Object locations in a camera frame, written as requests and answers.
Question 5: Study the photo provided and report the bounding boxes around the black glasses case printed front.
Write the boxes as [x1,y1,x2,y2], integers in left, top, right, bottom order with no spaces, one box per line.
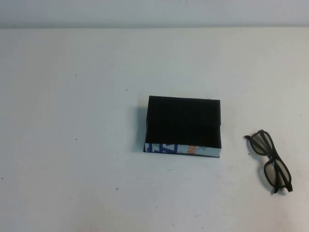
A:
[143,95,222,160]

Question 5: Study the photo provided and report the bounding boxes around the black framed glasses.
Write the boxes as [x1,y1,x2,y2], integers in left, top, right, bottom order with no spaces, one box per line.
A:
[243,130,294,195]

